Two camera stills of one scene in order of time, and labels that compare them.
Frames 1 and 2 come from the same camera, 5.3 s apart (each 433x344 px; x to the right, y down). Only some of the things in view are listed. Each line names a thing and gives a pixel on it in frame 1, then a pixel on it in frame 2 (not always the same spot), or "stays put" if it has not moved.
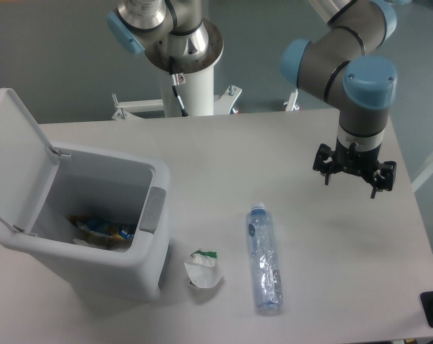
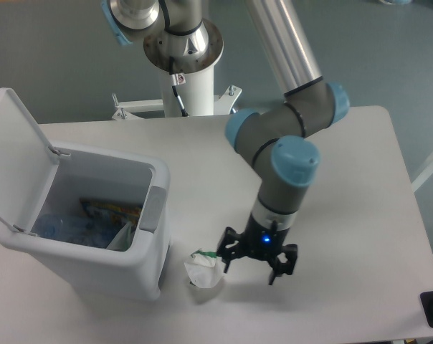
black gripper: (361, 162) -> (259, 243)
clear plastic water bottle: (267, 273) -> (64, 227)
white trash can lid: (21, 163) stays put
